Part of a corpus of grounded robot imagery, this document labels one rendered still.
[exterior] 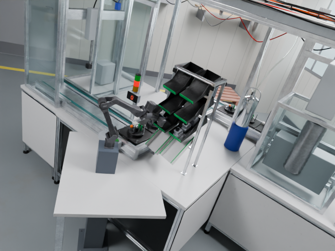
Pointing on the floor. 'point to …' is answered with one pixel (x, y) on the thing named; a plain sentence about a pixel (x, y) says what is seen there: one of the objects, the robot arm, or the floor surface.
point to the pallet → (230, 94)
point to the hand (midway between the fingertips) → (160, 117)
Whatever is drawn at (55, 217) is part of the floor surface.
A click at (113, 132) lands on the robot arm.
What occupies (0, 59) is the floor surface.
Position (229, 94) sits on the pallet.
